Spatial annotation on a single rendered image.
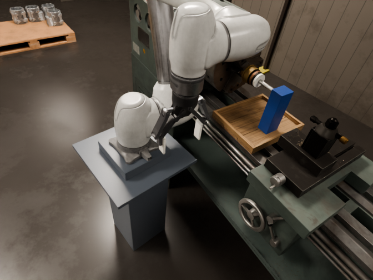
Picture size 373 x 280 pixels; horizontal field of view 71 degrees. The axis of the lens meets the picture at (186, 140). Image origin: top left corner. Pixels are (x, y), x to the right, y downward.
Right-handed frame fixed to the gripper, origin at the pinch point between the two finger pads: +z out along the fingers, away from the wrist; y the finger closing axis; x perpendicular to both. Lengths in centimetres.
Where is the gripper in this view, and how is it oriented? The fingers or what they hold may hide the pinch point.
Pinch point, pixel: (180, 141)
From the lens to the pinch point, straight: 85.0
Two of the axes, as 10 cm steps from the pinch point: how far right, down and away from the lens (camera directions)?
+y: -8.3, 3.3, -4.5
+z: -1.0, 7.1, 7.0
